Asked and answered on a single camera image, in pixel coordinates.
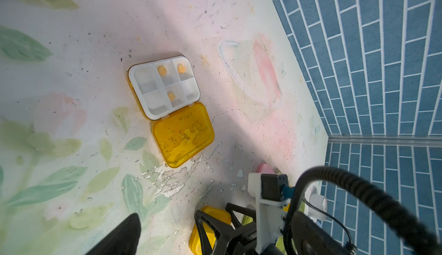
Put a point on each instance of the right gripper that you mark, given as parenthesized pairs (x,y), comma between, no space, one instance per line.
(240,238)

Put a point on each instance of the pink pillbox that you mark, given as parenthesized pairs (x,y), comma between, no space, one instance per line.
(265,168)

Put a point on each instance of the orange pillbox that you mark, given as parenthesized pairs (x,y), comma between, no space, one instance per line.
(194,241)
(168,95)

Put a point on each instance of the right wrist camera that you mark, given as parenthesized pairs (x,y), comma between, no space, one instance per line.
(267,189)

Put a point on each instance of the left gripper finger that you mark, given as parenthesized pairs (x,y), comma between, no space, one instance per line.
(122,240)

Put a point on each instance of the clear tape roll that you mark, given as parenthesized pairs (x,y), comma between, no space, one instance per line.
(316,200)

